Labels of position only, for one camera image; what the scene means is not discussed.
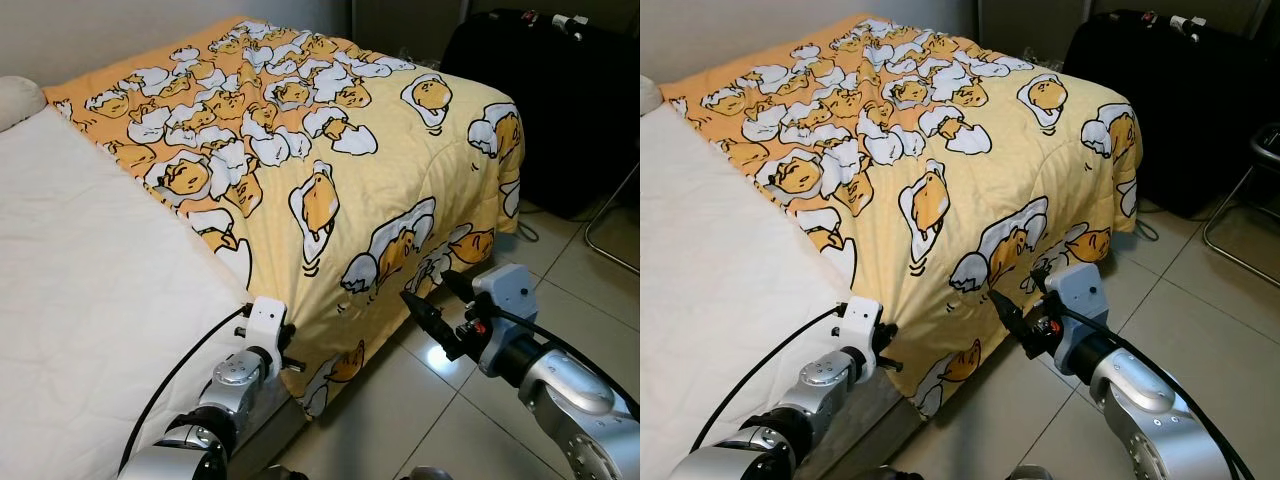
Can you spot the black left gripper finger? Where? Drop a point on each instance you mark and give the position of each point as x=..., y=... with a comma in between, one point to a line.
x=292, y=365
x=893, y=365

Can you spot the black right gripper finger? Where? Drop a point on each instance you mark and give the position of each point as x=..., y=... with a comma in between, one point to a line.
x=1044, y=284
x=460, y=285
x=1012, y=318
x=428, y=318

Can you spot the yellow cartoon egg duvet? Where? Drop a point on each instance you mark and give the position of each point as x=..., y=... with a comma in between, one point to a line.
x=330, y=170
x=940, y=170

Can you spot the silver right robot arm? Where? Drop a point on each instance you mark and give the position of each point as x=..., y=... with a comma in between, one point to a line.
x=570, y=390
x=1150, y=400

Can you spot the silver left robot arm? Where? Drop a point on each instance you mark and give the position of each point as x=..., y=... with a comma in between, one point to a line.
x=220, y=410
x=790, y=420

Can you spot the beige bed base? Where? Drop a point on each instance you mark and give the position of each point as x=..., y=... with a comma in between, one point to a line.
x=275, y=435
x=895, y=420

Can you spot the black standing fan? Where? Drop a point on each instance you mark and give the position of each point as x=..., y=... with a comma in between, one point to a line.
x=1225, y=250
x=600, y=245

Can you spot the grey robot foot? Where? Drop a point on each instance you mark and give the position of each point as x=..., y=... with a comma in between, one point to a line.
x=1032, y=474
x=430, y=474

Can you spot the white quilted mattress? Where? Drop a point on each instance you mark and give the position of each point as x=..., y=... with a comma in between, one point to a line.
x=90, y=280
x=720, y=280

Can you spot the black suitcase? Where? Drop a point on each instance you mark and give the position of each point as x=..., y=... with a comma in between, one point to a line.
x=560, y=120
x=1190, y=120

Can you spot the cream bolster pillow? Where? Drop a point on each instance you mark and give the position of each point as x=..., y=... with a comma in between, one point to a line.
x=18, y=100
x=650, y=95

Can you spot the small red suitcase tag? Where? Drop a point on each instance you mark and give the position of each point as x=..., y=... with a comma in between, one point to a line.
x=1150, y=17
x=530, y=17

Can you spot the white luggage tag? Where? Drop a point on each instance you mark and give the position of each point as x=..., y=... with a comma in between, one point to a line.
x=1185, y=25
x=568, y=24

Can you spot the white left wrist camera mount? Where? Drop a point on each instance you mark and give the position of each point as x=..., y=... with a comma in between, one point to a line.
x=265, y=325
x=860, y=325

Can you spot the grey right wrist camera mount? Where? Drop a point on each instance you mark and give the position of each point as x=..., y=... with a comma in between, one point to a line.
x=1078, y=292
x=503, y=295

